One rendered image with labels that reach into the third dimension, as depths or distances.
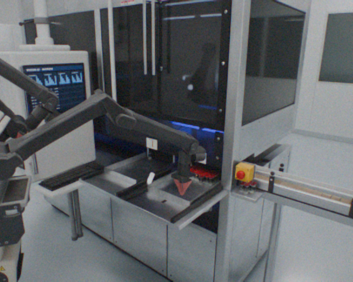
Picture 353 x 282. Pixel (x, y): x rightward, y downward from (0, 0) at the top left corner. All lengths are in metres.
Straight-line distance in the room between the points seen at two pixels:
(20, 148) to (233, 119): 0.89
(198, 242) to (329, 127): 4.61
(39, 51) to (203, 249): 1.45
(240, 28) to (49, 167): 1.33
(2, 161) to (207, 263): 1.27
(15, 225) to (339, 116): 5.49
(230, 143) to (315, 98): 4.66
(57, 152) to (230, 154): 1.06
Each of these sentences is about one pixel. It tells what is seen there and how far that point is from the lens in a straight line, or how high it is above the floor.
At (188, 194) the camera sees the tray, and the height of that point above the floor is 0.88.
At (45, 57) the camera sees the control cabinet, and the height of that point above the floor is 1.51.
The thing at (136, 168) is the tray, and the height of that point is 0.88.
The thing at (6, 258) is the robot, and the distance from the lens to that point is 1.31.
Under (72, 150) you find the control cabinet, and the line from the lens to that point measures 1.96.
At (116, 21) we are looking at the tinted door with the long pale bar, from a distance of 1.85.
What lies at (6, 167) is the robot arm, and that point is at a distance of 0.95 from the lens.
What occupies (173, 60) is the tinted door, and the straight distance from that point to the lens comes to 1.53.
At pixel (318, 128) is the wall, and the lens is 6.05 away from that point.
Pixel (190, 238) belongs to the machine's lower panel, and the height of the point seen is 0.49.
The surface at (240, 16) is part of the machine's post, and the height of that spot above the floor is 1.70.
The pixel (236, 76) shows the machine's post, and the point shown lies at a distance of 1.33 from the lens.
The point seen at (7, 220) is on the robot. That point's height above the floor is 0.99.
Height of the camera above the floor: 1.55
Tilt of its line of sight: 17 degrees down
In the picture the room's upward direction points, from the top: straight up
